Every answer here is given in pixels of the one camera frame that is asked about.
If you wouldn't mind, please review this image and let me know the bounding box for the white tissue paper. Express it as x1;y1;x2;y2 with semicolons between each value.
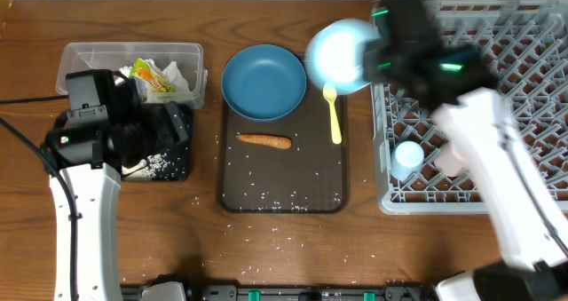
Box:
119;59;190;103

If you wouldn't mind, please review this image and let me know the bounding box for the green yellow snack wrapper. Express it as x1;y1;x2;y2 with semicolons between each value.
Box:
130;58;176;93

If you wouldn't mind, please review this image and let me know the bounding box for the light blue rice bowl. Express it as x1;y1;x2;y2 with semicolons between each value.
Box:
304;19;381;95

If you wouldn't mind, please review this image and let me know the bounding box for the light blue cup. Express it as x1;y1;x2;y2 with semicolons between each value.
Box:
390;140;424;181

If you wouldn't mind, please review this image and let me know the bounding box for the pink white cup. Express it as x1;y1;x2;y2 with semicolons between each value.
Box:
434;142;467;177

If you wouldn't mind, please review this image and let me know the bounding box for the dark blue plate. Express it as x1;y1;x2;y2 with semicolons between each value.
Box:
222;44;307;122

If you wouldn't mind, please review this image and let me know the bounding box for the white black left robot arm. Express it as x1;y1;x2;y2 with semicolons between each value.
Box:
1;69;193;300

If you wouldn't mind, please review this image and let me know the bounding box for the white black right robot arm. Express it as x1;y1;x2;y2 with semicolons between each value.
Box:
362;0;567;300

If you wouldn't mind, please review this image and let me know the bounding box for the clear plastic waste bin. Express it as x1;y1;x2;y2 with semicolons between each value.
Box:
56;42;208;109

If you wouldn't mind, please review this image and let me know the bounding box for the grey dishwasher rack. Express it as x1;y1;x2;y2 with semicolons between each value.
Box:
370;0;567;215

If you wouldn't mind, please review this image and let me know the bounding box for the black rectangular tray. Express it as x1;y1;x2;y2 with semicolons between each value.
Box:
121;102;193;181

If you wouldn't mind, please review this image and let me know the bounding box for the yellow plastic spoon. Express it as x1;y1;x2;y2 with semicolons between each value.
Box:
323;83;343;145

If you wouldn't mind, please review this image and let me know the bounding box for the orange carrot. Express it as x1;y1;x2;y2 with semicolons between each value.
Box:
237;134;292;150

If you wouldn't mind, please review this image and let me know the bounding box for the dark brown serving tray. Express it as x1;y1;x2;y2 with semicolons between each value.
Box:
217;83;349;214

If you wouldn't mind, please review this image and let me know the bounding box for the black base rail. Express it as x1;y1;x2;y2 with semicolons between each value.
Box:
121;274;438;301

